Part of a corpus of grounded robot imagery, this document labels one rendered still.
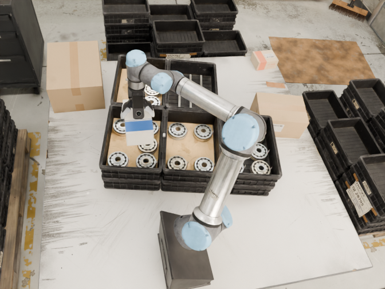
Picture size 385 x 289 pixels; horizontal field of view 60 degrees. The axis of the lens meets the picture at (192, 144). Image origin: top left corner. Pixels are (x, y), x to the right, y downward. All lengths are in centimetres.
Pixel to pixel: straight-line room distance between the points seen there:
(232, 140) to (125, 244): 84
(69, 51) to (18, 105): 114
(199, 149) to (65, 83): 84
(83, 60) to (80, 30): 175
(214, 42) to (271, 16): 143
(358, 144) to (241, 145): 186
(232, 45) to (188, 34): 44
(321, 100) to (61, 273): 247
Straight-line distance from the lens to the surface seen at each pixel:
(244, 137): 108
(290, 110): 210
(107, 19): 311
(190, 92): 132
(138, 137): 148
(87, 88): 200
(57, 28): 395
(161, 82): 123
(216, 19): 325
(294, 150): 214
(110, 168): 161
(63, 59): 218
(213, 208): 121
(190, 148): 180
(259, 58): 251
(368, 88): 337
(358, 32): 478
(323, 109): 312
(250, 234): 178
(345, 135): 286
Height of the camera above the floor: 231
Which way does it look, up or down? 55 degrees down
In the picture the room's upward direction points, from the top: 12 degrees clockwise
